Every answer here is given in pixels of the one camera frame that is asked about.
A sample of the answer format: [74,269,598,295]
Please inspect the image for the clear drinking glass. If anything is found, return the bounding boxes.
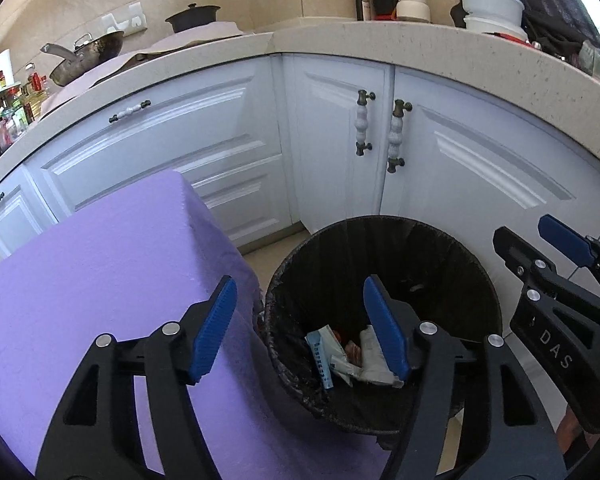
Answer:
[577,40,600,79]

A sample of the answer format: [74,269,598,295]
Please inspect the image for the group of condiment bottles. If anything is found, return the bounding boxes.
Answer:
[0,72,49,172]

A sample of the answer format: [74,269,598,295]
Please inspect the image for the white tube blue print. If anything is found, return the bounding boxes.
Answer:
[305,327,336,392]

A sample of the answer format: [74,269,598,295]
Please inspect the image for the white panelled cabinet door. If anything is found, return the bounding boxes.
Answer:
[380,69,600,262]

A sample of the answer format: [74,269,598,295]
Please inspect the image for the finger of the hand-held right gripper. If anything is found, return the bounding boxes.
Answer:
[537,214,600,306]
[492,225,600,334]

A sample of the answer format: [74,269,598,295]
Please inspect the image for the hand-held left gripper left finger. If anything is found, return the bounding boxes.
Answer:
[35,275,238,480]

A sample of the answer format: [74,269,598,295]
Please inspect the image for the wide white cabinet front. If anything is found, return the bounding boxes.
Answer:
[24,56,294,252]

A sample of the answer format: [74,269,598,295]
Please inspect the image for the trash bin with black liner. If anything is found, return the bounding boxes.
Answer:
[264,215,503,451]

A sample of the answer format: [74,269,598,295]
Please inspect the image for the white jar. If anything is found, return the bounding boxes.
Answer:
[396,0,433,24]

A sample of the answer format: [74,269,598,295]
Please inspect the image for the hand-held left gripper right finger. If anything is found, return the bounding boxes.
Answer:
[362,275,567,480]

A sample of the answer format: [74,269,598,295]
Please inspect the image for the horizontal white bronze handle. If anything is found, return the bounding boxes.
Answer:
[108,100,153,124]

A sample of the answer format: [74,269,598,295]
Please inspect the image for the narrow white cabinet door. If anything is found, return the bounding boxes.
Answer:
[284,54,397,234]

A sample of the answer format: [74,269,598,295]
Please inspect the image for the beige stone kitchen countertop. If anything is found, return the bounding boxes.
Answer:
[0,17,600,196]

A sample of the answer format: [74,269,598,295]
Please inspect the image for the small white cabinet door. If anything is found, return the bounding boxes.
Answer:
[0,167,59,257]

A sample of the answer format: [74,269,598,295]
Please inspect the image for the red handled tool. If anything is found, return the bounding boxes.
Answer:
[482,31,537,48]

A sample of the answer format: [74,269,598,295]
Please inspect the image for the vertical white bronze handle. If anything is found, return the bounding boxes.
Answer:
[387,100,414,174]
[354,89,376,156]

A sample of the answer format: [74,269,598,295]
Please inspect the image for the black lidded pot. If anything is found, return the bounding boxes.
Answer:
[165,3,221,35]

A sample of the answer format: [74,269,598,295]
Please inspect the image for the steel wok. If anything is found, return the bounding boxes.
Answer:
[40,30,126,87]

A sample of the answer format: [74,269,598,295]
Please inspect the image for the white wall holder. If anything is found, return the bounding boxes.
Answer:
[102,2,146,36]

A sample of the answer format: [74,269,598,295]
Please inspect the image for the purple tablecloth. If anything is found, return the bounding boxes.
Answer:
[0,169,396,480]

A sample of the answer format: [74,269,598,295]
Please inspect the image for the white plastic container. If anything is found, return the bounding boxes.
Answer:
[462,15,528,42]

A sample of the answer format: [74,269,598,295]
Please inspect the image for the plain white squeeze tube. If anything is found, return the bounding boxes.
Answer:
[357,325,404,389]

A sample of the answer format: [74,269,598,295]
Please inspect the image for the person's right hand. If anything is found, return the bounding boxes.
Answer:
[557,406,596,457]

